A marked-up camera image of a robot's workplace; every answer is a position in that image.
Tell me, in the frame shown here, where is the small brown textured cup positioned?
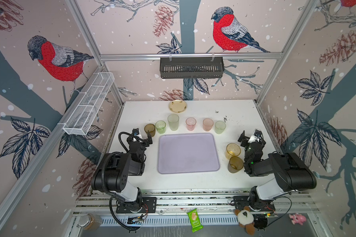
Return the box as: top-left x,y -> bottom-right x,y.
144,123 -> 156,137

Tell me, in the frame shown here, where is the yellow amber cup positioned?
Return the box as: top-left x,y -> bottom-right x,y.
225,143 -> 241,160

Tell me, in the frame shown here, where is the small green ribbed cup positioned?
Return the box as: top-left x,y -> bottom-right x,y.
155,120 -> 166,134

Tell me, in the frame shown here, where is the dark olive cup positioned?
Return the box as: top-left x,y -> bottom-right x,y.
227,157 -> 244,173

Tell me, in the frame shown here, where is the tall pale green cup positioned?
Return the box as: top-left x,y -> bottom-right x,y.
168,114 -> 180,131

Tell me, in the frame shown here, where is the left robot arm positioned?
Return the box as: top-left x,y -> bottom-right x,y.
91,128 -> 153,213

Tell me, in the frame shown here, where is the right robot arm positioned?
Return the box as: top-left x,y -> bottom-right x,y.
238,129 -> 316,211

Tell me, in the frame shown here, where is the lilac plastic tray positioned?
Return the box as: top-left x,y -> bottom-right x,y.
157,133 -> 220,174

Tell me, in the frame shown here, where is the pale green textured cup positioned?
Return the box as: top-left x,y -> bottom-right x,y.
215,121 -> 226,134

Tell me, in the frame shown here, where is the salmon textured cup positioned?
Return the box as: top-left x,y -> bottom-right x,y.
203,118 -> 214,132

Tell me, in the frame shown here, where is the cream patterned saucer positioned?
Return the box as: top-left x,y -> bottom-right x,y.
168,100 -> 187,113

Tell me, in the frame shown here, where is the pink clear cup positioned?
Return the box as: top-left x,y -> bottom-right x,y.
186,117 -> 196,131

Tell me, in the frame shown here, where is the plush toy dog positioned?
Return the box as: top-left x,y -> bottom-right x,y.
234,206 -> 256,236

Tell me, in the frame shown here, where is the pink plush toy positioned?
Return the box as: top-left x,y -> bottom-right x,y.
289,213 -> 307,226

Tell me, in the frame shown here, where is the glass jar with lid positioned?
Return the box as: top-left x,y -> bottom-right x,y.
77,213 -> 102,230

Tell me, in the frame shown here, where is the green snack packet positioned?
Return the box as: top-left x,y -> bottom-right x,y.
187,209 -> 204,233

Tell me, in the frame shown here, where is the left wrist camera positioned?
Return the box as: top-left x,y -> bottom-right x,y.
132,128 -> 142,139

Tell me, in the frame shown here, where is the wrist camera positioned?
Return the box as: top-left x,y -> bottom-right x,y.
248,129 -> 263,143
132,128 -> 142,139

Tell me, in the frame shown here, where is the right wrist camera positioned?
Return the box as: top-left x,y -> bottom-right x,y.
248,129 -> 263,143

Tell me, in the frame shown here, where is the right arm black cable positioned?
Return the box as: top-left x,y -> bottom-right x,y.
262,196 -> 293,229

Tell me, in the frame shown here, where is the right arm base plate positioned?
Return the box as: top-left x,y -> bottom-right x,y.
232,196 -> 276,212

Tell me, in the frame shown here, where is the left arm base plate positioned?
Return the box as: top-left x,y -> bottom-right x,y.
116,197 -> 157,214

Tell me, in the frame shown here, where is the white wire mesh shelf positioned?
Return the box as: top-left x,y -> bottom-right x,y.
63,72 -> 114,135

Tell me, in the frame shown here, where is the black hanging wire basket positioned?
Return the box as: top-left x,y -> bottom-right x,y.
160,57 -> 224,79

